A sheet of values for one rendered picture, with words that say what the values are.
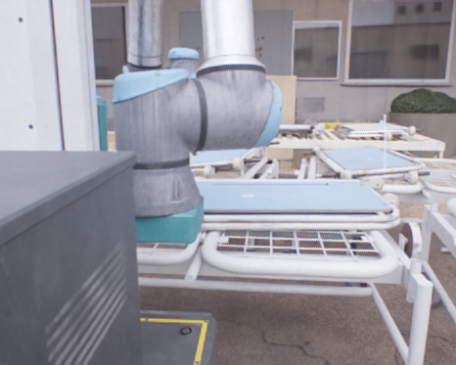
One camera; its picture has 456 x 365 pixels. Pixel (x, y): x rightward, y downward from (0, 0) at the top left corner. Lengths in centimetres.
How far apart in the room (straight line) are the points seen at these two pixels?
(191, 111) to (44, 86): 26
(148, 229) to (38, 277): 48
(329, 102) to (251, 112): 651
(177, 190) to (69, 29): 34
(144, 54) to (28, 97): 43
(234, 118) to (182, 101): 11
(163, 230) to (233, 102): 29
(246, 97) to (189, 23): 661
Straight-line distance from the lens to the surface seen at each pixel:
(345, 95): 736
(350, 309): 191
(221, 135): 82
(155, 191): 78
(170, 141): 78
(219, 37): 87
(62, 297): 39
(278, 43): 725
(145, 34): 107
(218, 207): 132
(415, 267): 120
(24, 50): 74
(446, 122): 638
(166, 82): 77
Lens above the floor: 92
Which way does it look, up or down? 13 degrees down
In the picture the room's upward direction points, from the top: straight up
